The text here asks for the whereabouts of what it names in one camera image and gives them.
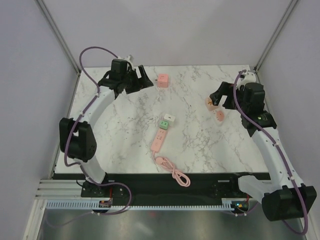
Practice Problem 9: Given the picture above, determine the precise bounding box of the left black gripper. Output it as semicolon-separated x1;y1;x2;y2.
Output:
121;66;153;95

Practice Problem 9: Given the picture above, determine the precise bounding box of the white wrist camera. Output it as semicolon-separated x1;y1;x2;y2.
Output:
117;54;134;67
240;71;257;85

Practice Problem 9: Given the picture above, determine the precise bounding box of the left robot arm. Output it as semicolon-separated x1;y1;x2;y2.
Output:
59;58;154;197

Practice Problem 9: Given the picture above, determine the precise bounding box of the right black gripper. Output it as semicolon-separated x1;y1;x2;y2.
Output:
210;81;249;114

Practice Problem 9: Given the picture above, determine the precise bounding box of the beige deer cube socket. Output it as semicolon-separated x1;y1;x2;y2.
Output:
205;97;217;112

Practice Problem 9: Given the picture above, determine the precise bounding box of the white charger adapter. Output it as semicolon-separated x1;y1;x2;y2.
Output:
163;113;176;127

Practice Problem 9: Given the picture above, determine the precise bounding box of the green cube plug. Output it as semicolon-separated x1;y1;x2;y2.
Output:
159;120;169;130

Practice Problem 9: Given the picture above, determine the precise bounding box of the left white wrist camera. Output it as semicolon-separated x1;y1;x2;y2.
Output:
117;54;134;67

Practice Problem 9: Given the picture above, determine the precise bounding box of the white slotted cable duct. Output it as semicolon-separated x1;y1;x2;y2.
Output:
45;199;234;211

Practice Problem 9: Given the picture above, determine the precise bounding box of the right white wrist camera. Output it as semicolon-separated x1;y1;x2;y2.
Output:
240;71;257;85

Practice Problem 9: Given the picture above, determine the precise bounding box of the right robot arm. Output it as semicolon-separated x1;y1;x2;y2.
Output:
209;81;317;222

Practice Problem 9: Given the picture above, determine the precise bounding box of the small salmon charger plug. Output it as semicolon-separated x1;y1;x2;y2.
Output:
216;110;225;122

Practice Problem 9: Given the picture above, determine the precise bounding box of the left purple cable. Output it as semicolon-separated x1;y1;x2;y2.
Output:
63;46;133;216

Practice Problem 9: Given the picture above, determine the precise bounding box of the white triangular power strip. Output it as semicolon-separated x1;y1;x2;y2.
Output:
207;105;225;124

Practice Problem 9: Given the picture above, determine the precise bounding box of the pink cube socket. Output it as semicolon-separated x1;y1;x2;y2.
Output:
156;73;169;88

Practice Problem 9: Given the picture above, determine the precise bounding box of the pink power strip with cord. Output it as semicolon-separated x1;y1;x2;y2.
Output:
149;127;192;188

